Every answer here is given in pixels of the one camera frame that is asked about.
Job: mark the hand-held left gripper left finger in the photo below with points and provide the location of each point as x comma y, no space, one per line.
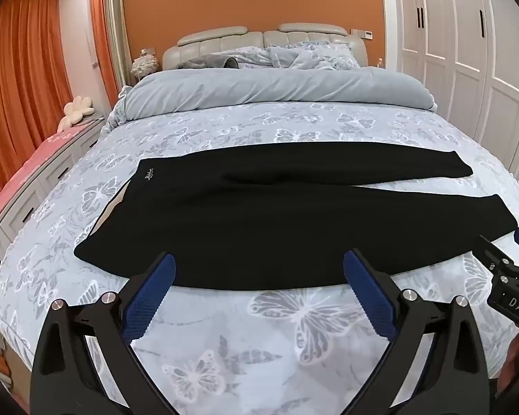
151,298

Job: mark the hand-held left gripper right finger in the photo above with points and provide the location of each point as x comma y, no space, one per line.
367,298

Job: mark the black pants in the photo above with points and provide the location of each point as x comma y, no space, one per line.
264,224

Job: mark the white drawer dresser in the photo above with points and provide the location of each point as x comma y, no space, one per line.
34,190

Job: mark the pink cloth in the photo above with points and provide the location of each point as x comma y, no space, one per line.
30,160

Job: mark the butterfly print bedspread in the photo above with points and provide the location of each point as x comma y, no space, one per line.
285,129

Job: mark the white wardrobe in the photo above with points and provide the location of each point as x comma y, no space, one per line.
467,52

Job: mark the cream flower plush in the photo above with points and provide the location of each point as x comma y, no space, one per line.
75,112

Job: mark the white flower ornament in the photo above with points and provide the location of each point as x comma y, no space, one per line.
145,64

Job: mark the grey folded duvet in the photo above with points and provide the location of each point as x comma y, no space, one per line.
264,86

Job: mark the butterfly print pillow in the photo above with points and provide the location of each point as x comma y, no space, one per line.
302,56

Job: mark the wide orange curtain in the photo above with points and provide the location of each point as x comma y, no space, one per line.
21,73

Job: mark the beige padded headboard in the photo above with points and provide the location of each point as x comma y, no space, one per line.
225,41

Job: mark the narrow orange curtain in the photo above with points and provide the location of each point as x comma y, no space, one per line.
104,30

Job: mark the wall switch panel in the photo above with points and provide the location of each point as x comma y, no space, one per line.
362,33

